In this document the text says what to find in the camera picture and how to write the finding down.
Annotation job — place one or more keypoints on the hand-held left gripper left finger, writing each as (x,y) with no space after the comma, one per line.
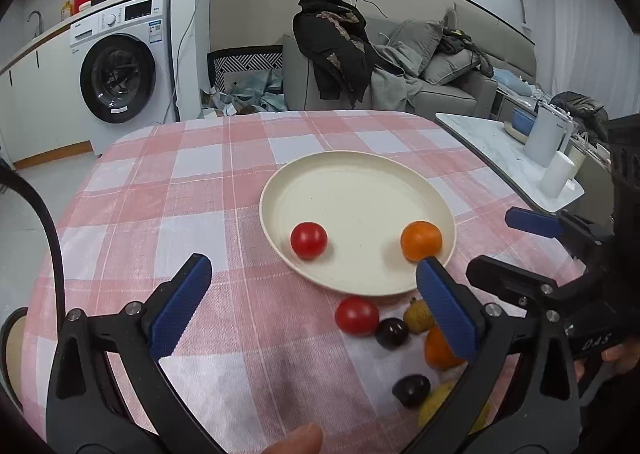
(182,304)

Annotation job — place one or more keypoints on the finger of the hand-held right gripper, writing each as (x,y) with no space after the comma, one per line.
(505,279)
(531,223)

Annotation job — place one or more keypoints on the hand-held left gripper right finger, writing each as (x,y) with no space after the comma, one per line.
(447,314)

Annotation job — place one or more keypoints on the brown longan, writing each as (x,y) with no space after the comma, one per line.
(417,316)

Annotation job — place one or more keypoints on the orange tangerine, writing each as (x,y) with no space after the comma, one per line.
(437,351)
(421,240)

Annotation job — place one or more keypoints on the dark purple plum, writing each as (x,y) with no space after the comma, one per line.
(411,390)
(391,333)

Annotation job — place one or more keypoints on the green yellow citrus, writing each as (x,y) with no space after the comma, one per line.
(435,401)

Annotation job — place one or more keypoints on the red tomato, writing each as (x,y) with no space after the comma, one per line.
(309,240)
(356,316)

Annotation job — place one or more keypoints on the cream round plate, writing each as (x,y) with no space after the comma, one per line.
(350,204)

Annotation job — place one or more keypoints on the person's right hand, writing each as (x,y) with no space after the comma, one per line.
(622,354)

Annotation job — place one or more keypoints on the person's left hand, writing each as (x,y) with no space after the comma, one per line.
(295,440)

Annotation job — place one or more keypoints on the white cup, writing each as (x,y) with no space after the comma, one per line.
(557,177)

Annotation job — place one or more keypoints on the white marble side table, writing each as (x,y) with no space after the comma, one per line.
(490,144)

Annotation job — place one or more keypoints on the white kettle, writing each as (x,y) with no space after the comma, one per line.
(545,134)

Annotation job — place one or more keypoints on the blue bowl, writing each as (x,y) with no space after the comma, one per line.
(522,122)

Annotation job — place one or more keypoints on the black puffy coat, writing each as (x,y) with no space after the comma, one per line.
(580,107)

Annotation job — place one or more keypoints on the pink checkered tablecloth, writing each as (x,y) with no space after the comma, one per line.
(200,184)

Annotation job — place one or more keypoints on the light blue cloth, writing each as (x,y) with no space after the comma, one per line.
(512,82)

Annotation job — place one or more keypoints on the grey sofa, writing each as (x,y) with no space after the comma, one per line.
(450,94)

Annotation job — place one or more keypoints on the grey pillow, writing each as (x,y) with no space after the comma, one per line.
(450,67)
(417,44)

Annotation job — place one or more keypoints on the white curtain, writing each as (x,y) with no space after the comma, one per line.
(585,34)

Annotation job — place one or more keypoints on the dark clothes pile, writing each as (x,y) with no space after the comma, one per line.
(462,42)

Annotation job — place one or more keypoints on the grey blanket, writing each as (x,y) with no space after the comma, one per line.
(395,84)

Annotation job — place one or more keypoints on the teal plastic bags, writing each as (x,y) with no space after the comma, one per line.
(260,92)

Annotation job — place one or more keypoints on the black white patterned basket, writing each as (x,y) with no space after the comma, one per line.
(245,62)

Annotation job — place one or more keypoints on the black jacket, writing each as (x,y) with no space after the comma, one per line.
(330,54)

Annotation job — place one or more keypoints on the white washing machine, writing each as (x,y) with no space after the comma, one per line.
(125,34)

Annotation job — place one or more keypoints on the yellow bottle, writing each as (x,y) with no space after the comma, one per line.
(66,9)

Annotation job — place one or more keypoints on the red box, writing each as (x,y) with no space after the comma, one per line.
(86,2)

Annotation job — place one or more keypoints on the metal faucet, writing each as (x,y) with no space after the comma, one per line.
(36,19)

